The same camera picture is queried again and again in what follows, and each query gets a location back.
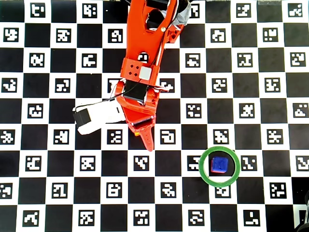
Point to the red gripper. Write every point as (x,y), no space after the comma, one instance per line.
(143,127)

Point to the blue cube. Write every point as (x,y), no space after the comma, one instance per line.
(220,163)

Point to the red robot arm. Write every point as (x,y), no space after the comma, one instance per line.
(140,41)

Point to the grey square pad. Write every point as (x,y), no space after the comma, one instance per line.
(145,73)

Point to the black white marker checkerboard mat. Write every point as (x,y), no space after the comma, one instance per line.
(36,135)

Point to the clear tape strip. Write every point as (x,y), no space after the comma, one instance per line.
(268,2)

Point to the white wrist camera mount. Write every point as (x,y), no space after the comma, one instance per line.
(106,116)

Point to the grey duct tape patch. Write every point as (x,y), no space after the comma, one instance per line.
(182,14)

